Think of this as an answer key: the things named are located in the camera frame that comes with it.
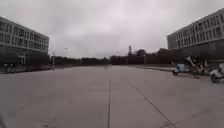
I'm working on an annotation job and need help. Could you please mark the row of trees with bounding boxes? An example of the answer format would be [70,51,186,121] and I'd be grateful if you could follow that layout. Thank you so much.
[49,49,174,66]

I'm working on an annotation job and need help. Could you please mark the tower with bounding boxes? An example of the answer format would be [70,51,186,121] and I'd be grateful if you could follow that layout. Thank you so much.
[127,45,133,57]

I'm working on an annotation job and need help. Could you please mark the grey paved plaza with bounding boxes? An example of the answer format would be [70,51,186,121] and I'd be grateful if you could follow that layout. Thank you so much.
[0,64,224,128]

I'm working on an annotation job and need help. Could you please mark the street lamp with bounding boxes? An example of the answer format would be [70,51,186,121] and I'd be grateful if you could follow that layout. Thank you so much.
[63,47,69,60]

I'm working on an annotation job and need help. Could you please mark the blue scooter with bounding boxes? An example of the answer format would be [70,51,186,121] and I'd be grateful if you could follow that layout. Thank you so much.
[171,63,192,77]

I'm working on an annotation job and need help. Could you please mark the row of parked bicycles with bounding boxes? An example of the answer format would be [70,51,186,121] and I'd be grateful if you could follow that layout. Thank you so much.
[0,63,54,75]

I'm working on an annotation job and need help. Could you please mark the grey multi-storey building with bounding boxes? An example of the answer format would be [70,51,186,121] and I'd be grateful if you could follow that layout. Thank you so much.
[0,16,51,66]
[166,8,224,63]

